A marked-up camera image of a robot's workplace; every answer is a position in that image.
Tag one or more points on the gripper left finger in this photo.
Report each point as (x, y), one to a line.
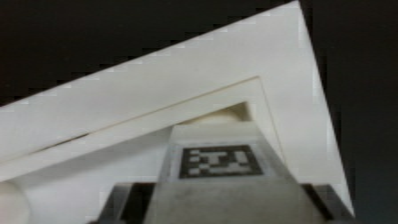
(126, 204)

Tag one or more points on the white square tabletop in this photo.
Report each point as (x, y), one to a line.
(55, 180)

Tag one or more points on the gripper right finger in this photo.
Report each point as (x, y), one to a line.
(329, 204)

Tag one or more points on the white leg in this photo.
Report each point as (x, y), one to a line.
(226, 184)

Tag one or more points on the white U-shaped fence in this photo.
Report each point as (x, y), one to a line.
(256, 49)

